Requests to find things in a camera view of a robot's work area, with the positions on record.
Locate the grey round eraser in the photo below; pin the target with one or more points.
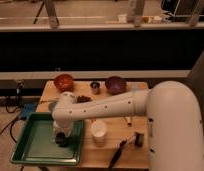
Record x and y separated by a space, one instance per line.
61 140

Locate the small black metal clip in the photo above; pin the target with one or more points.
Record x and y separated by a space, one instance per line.
139 138

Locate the small metal cup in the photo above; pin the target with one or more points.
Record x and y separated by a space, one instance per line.
95 87

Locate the green plastic tray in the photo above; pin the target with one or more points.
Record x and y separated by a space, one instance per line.
36 143

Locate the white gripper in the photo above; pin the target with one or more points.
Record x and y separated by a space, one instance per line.
66 130

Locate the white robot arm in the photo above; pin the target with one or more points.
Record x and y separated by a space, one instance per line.
175 127

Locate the orange red bowl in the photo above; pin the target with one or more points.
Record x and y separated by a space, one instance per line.
64 82

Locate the black handled brush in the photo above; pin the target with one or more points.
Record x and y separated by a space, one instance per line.
119 151

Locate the purple bowl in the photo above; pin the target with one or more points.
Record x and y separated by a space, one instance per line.
115 85

